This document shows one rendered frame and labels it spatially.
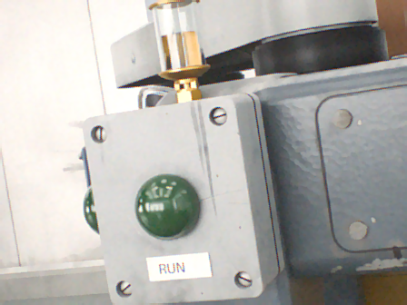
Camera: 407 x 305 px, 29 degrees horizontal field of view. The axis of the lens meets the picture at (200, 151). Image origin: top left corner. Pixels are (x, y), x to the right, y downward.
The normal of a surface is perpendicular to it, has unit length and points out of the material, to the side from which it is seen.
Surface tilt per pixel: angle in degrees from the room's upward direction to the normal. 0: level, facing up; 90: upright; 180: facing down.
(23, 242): 90
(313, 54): 90
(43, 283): 90
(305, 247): 90
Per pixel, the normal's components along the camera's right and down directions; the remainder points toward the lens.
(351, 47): 0.25, 0.01
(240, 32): -0.93, 0.16
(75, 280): -0.31, 0.10
